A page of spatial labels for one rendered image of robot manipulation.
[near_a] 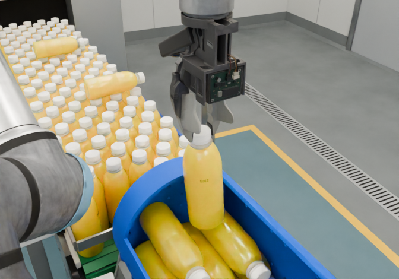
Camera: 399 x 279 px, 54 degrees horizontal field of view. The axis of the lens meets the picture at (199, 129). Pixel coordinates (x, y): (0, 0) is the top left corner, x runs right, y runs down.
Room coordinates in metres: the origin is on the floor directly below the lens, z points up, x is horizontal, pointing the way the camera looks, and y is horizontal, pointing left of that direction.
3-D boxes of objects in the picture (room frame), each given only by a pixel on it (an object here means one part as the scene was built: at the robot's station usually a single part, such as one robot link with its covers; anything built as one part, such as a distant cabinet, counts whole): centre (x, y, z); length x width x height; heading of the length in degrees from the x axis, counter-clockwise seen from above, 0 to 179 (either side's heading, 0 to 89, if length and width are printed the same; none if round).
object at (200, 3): (0.54, -0.01, 1.58); 0.08 x 0.08 x 0.05
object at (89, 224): (0.71, 0.29, 0.99); 0.07 x 0.07 x 0.19
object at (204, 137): (0.56, 0.00, 1.35); 0.04 x 0.04 x 0.02
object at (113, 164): (0.82, 0.22, 1.09); 0.04 x 0.04 x 0.02
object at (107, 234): (0.76, 0.12, 0.96); 0.40 x 0.01 x 0.03; 121
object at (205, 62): (0.54, -0.01, 1.50); 0.09 x 0.08 x 0.12; 31
